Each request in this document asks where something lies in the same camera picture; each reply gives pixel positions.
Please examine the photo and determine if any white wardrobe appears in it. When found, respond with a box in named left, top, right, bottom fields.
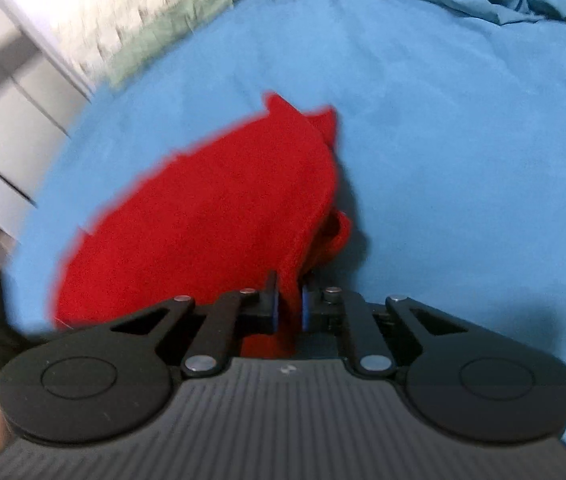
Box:
left=0, top=0, right=95, bottom=243

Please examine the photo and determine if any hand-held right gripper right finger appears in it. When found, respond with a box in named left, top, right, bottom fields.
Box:
left=302, top=272, right=468, bottom=376

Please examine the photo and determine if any blue bed sheet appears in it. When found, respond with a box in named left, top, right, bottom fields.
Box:
left=0, top=0, right=566, bottom=466

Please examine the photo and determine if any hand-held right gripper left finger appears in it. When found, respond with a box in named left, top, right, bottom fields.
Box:
left=108, top=270, right=279, bottom=377

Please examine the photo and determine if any white quilted headboard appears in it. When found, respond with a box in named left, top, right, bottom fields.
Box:
left=46, top=0, right=240, bottom=83

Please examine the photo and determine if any green pillow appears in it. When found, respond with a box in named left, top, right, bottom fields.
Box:
left=104, top=0, right=235, bottom=89

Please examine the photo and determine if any red knit sweater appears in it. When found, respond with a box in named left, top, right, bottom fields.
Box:
left=50, top=91, right=353, bottom=359

